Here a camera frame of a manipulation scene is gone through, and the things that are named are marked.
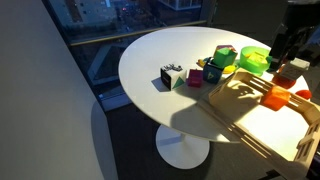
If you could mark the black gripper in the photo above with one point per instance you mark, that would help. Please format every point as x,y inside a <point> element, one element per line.
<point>280,45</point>

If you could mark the orange toy block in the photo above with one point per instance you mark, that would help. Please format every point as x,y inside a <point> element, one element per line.
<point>275,97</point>

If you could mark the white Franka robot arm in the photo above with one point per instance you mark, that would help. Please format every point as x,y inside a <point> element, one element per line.
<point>301,15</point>

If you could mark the yellow toy block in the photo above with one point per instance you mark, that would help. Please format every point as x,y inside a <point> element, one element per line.
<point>257,57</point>

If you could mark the grey white toy block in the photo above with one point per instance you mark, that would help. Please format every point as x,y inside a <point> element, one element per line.
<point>295,69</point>

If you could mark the green translucent bowl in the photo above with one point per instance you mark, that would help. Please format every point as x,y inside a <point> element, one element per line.
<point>253,66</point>

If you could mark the yellow toy piece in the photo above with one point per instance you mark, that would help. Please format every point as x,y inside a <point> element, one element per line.
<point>229,69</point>
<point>201,62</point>

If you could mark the green toy cube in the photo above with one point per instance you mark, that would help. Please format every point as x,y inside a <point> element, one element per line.
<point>225,57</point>

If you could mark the purple toy cube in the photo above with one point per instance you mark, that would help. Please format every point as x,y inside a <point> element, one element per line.
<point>224,46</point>

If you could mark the light wooden slatted box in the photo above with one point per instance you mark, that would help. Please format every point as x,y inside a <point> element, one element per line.
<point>233,100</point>

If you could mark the pink toy cube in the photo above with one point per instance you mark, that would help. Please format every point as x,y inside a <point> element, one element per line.
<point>195,78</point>

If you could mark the small red-orange ball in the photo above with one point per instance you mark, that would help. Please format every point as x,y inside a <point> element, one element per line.
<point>304,94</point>

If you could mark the blue cube with green letter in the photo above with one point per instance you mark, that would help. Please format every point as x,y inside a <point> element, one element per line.
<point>211,74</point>

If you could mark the white black cube green triangle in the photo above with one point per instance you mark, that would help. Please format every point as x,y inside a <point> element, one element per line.
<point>171,77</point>

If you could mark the white table pedestal base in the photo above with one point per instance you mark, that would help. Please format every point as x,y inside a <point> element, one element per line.
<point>181,146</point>

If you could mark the brass window rail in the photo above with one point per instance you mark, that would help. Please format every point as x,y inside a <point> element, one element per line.
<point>133,33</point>

